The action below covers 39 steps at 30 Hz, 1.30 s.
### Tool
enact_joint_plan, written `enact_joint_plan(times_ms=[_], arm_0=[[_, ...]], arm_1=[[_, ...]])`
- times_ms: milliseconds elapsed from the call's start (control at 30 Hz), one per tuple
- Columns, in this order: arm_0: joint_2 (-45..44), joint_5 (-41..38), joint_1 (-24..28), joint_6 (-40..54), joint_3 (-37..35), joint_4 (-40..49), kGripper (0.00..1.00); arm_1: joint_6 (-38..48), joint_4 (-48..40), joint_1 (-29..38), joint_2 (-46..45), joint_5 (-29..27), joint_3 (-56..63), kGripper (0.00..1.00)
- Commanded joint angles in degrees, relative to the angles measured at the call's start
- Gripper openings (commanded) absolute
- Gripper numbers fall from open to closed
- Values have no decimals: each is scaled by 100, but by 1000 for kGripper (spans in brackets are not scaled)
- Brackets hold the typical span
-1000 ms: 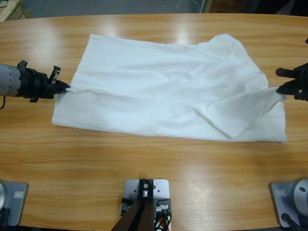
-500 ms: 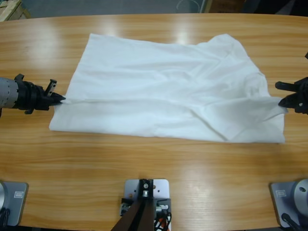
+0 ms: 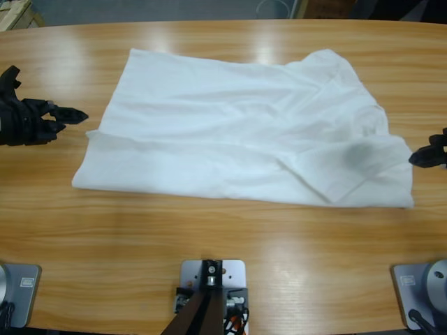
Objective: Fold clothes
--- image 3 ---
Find wrist black camera bracket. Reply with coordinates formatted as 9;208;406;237
0;65;22;101

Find brown cardboard box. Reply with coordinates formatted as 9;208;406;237
307;0;353;18

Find wooden crate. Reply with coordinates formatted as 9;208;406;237
0;0;45;31

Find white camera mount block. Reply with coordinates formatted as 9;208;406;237
179;258;249;335

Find black base cable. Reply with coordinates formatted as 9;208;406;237
407;308;439;332
0;301;15;329

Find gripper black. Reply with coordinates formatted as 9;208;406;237
408;134;447;170
0;98;89;147

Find white T-shirt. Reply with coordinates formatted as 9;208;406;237
71;47;416;209

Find orange and black cable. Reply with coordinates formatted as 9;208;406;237
223;308;251;335

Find thin white wire hoop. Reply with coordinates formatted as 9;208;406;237
256;0;293;18

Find dark camera post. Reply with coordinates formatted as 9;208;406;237
160;258;224;335

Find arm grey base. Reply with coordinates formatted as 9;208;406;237
0;263;42;329
390;258;447;332

